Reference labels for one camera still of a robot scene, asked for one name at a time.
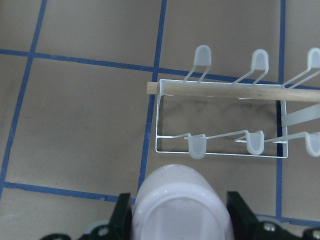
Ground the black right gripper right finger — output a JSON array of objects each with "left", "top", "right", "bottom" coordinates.
[{"left": 226, "top": 191, "right": 258, "bottom": 240}]

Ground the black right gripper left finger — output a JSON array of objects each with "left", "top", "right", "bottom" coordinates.
[{"left": 107, "top": 193, "right": 132, "bottom": 240}]

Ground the pink plastic cup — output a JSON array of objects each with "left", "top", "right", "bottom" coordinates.
[{"left": 130, "top": 164, "right": 235, "bottom": 240}]

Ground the white wire cup rack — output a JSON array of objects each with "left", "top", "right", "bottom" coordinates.
[{"left": 145, "top": 44, "right": 320, "bottom": 160}]

